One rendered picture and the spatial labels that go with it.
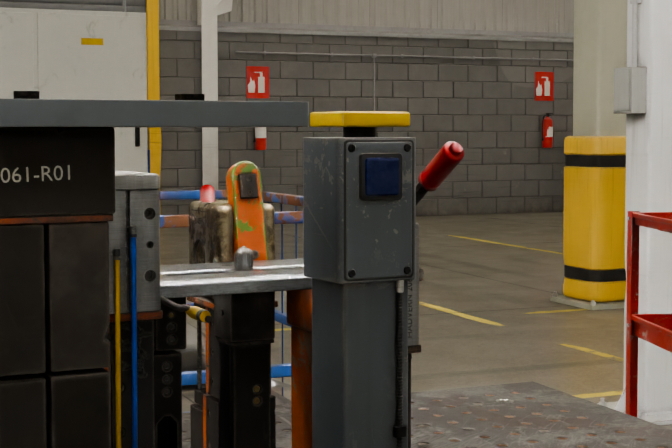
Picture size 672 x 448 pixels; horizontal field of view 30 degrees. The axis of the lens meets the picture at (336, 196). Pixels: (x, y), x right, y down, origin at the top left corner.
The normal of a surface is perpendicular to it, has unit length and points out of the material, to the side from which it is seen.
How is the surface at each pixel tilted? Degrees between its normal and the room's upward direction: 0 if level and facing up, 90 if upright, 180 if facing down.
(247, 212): 78
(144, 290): 90
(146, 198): 90
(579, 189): 90
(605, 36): 90
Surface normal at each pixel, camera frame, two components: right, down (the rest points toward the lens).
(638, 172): -0.92, 0.02
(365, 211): 0.45, 0.04
